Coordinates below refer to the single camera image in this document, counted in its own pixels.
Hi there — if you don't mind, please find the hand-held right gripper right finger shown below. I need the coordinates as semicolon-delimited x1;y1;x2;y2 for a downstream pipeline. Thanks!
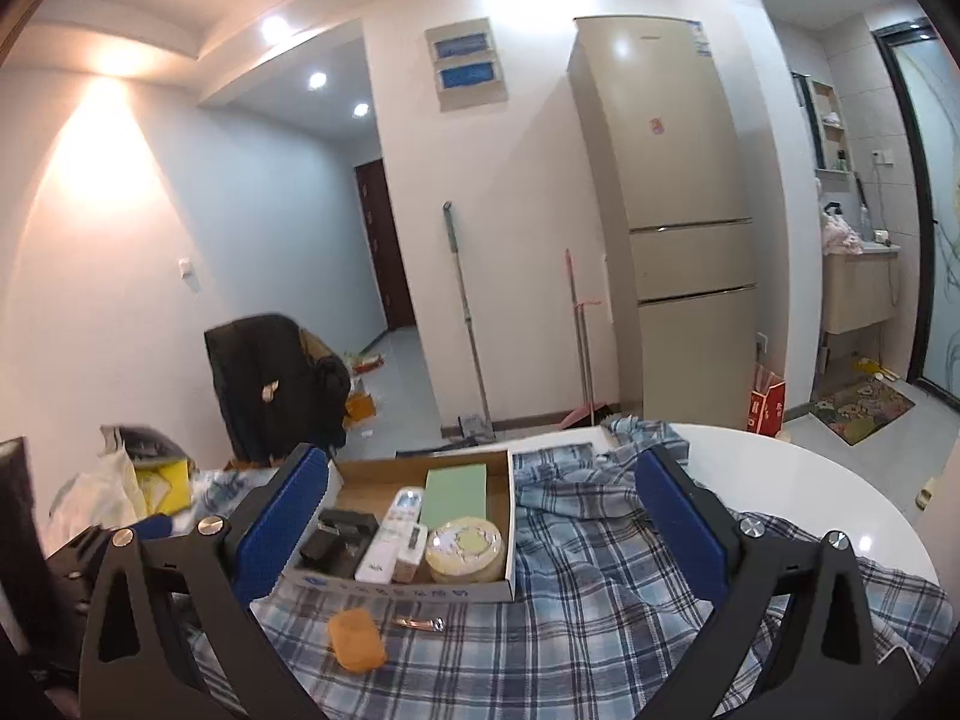
634;442;923;720

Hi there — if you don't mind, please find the black power adapter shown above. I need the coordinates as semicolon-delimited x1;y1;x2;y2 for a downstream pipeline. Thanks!
300;531;342;571

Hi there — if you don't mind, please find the white plastic bag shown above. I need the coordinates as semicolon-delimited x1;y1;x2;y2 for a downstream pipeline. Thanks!
46;442;147;556

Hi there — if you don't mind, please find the red carton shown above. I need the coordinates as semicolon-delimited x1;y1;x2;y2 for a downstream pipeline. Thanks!
746;364;788;437

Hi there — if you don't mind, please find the black rectangular frame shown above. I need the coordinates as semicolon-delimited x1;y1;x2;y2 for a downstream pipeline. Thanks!
319;508;380;541

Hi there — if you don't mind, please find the orange plastic soap box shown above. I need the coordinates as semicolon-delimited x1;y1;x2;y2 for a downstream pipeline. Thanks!
328;607;387;672

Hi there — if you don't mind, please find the white remote control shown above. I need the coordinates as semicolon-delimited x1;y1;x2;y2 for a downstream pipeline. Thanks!
354;487;430;584

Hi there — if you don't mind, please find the shallow cardboard box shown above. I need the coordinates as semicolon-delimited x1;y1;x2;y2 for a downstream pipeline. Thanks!
279;444;518;602

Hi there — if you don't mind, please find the pink cloth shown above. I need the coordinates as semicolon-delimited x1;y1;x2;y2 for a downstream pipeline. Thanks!
817;210;863;256

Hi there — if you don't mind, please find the wall niche shelf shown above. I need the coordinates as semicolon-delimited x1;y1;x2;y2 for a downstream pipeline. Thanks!
806;79;852;173

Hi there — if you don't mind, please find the dark brown door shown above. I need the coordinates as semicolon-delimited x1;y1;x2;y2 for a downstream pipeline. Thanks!
354;157;417;332

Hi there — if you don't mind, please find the bathroom vanity cabinet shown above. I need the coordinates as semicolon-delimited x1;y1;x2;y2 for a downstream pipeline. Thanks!
817;244;901;335

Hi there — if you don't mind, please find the black jacket on chair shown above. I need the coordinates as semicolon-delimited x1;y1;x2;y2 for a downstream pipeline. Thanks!
204;313;352;466

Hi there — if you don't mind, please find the black framed glass door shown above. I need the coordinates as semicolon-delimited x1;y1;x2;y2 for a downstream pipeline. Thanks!
870;19;960;398

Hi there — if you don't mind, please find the white charger plug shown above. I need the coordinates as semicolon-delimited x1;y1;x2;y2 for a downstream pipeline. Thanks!
391;525;430;584

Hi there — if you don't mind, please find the beige refrigerator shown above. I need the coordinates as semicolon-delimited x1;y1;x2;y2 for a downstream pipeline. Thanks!
566;13;758;432

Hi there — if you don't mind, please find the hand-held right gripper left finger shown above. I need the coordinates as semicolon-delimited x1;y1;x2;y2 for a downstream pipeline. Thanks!
77;442;340;720

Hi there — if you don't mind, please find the red broom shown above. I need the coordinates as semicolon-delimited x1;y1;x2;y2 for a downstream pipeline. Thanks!
562;247;602;421

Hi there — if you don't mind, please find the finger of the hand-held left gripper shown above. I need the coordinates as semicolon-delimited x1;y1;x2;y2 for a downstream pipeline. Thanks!
46;512;181;578

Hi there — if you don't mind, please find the blue plaid blanket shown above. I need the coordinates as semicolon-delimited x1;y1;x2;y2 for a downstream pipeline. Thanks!
180;416;942;720

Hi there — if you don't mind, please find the patterned bath mat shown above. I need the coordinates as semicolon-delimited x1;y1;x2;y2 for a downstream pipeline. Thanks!
808;377;917;447

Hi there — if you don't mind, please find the wall electrical panel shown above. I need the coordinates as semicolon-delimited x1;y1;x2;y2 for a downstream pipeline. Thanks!
424;17;509;115

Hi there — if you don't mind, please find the grey mop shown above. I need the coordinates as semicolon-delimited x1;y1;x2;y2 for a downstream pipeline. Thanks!
441;200;497;443

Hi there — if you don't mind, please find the pale green box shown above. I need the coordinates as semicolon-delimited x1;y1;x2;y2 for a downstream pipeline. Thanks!
420;463;488;533

